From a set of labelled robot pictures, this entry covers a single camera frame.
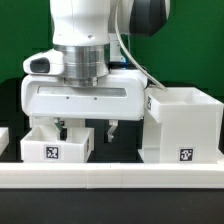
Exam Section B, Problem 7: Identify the white left fence rail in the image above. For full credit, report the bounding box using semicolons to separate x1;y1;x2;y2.
0;127;9;156

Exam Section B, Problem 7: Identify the white drawer cabinet frame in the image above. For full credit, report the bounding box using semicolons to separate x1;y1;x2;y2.
140;87;224;163

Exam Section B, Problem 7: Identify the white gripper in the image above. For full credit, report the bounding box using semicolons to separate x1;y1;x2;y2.
21;50;147;142

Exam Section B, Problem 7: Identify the white fence rail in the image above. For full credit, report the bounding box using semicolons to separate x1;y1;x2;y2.
0;127;9;156
0;163;224;189

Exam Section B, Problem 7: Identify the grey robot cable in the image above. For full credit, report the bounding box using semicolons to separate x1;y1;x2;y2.
114;0;169;93

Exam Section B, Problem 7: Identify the white drawer box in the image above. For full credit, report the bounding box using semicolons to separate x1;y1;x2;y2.
20;125;94;163
29;117;85;128

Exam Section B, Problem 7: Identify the white front fence rail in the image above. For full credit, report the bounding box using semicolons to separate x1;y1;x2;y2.
0;163;224;189

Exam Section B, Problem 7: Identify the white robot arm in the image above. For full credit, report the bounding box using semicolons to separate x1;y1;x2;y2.
21;0;170;140

